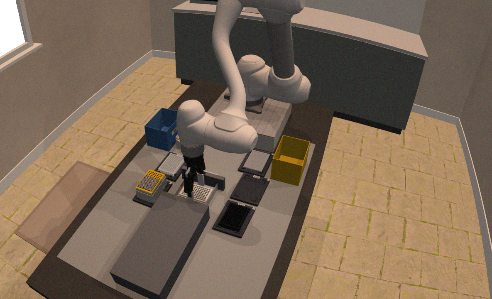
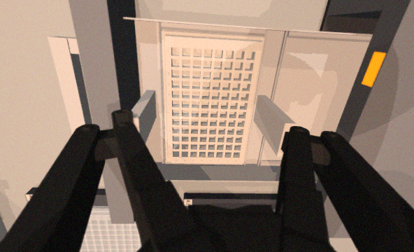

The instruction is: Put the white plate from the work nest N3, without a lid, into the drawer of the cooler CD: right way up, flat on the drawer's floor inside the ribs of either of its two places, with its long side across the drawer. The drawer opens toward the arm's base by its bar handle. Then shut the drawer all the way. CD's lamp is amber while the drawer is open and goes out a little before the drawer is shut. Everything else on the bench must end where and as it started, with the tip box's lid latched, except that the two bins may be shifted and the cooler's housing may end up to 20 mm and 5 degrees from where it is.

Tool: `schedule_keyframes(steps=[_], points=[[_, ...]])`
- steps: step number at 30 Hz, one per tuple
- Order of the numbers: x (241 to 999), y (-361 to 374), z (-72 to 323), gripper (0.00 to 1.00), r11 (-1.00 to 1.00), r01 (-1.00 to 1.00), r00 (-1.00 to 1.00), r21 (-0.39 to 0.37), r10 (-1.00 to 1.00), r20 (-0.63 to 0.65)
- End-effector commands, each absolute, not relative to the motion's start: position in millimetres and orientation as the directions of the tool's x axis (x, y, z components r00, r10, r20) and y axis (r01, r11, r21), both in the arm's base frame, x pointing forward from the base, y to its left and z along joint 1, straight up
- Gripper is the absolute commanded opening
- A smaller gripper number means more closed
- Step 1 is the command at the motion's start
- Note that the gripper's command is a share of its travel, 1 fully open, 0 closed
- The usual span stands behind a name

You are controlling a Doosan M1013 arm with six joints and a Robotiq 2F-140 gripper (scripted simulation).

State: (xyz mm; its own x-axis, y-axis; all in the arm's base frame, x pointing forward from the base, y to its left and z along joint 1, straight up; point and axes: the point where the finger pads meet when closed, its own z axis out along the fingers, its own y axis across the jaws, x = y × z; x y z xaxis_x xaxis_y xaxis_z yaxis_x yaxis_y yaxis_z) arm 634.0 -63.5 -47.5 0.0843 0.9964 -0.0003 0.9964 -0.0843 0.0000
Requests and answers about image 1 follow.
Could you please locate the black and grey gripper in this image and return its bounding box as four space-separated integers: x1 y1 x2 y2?
184 154 206 201

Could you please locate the black multiwell plate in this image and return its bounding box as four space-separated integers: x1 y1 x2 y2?
218 202 250 232

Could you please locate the light grey bench mat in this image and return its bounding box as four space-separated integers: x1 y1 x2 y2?
57 143 315 299

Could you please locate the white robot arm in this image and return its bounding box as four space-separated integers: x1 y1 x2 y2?
176 0 311 158

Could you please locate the blue open-top bin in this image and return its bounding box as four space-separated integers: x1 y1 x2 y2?
144 108 178 152

